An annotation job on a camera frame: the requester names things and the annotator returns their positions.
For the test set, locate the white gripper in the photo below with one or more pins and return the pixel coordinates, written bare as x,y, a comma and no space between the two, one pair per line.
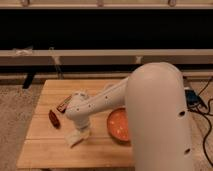
81,125

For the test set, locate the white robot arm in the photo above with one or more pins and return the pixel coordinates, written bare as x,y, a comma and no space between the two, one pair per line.
155,102

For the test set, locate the dark red sausage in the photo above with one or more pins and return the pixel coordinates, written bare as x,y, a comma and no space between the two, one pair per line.
54,120

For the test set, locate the brown chocolate bar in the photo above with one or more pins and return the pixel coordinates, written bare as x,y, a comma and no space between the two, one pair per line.
63,105

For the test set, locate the wooden table board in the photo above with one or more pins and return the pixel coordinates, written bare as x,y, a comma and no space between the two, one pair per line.
45,146

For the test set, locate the orange bowl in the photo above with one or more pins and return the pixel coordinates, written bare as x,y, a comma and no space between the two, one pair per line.
117,125

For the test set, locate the blue power box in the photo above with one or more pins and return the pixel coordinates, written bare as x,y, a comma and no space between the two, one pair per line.
191,98

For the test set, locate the grey metal rail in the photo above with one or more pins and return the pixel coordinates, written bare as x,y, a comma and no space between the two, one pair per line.
104,57

